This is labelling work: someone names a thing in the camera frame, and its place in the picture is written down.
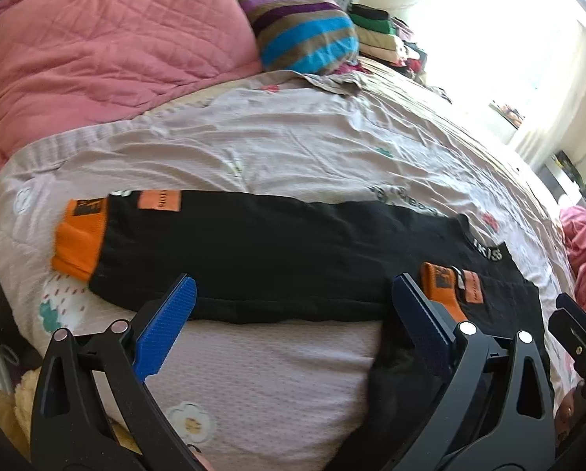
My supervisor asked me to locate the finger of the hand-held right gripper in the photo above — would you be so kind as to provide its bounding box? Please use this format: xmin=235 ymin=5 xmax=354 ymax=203
xmin=549 ymin=293 xmax=586 ymax=378

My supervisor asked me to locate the person's right hand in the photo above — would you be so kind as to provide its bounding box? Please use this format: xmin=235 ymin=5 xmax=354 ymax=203
xmin=557 ymin=392 xmax=575 ymax=447

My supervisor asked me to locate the black garment with orange cuffs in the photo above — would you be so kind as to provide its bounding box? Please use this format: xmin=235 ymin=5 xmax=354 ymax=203
xmin=52 ymin=189 xmax=553 ymax=471

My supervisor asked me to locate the stack of folded clothes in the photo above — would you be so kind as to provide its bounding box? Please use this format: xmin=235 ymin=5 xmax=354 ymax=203
xmin=347 ymin=4 xmax=428 ymax=79

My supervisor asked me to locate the cluttered dark desk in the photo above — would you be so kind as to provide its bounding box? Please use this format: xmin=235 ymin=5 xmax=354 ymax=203
xmin=538 ymin=150 xmax=586 ymax=207

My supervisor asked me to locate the pink quilted blanket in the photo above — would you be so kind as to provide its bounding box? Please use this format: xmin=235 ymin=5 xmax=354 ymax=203
xmin=0 ymin=0 xmax=264 ymax=172

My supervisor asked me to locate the yellow fluffy cloth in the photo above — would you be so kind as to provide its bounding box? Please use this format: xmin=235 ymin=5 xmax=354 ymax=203
xmin=0 ymin=370 xmax=141 ymax=457

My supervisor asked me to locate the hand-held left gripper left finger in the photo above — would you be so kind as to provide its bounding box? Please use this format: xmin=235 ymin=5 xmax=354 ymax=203
xmin=29 ymin=274 xmax=205 ymax=471

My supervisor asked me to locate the striped knitted pillow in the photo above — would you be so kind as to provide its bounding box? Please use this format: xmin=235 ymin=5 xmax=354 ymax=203
xmin=237 ymin=0 xmax=360 ymax=75

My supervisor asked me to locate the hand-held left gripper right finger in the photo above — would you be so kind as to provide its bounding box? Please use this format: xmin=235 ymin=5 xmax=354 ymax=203
xmin=391 ymin=273 xmax=556 ymax=471

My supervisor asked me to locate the windowsill clutter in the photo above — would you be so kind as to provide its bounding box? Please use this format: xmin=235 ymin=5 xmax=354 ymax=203
xmin=489 ymin=100 xmax=526 ymax=131

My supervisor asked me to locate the white curtain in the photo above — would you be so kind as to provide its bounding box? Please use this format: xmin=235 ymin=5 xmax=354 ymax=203
xmin=511 ymin=20 xmax=586 ymax=172

